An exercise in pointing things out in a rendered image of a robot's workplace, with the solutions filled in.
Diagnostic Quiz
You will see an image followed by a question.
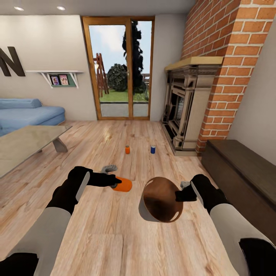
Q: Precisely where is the trash can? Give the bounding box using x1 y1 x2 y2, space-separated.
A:
138 177 184 223

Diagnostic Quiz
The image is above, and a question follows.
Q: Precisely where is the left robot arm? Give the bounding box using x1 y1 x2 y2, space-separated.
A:
0 164 122 276

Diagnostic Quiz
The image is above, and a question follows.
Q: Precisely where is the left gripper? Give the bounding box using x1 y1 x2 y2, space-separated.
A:
94 173 122 187

